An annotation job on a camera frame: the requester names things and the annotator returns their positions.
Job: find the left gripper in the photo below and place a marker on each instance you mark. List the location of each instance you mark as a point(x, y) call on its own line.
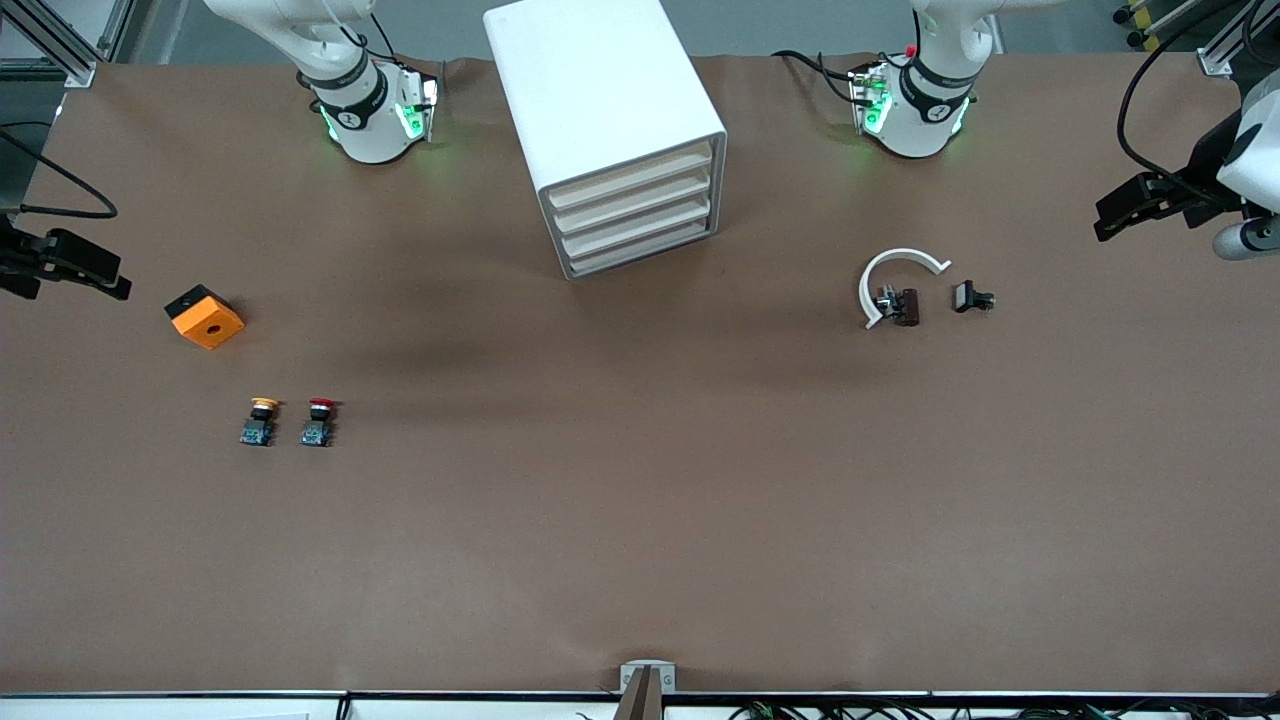
point(1203, 176)

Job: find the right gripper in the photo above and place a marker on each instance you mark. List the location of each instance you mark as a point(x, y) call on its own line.
point(20, 262)

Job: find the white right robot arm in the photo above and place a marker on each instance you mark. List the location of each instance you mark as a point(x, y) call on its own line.
point(365, 120)

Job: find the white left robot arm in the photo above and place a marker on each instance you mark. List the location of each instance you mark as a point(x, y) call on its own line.
point(925, 120)

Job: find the white drawer cabinet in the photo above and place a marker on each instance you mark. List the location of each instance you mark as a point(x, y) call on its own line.
point(590, 90)

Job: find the orange box with hole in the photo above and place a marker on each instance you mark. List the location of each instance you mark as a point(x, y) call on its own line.
point(208, 320)

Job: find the yellow black equipment foot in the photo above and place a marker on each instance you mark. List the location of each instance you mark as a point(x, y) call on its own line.
point(1150, 20)

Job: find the white curved plastic clamp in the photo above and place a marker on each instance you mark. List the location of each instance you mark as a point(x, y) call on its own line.
point(872, 275)

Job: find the aluminium frame profile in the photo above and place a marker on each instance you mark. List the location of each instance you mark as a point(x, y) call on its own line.
point(55, 40)
point(1230, 45)

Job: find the small black switch part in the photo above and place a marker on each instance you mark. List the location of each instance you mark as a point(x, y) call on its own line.
point(967, 296)

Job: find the yellow push button switch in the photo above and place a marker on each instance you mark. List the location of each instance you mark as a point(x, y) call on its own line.
point(261, 420)

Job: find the red push button switch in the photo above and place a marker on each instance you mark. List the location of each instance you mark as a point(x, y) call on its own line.
point(319, 420)

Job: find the grey metal table bracket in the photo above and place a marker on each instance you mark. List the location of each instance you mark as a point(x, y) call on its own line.
point(647, 680)

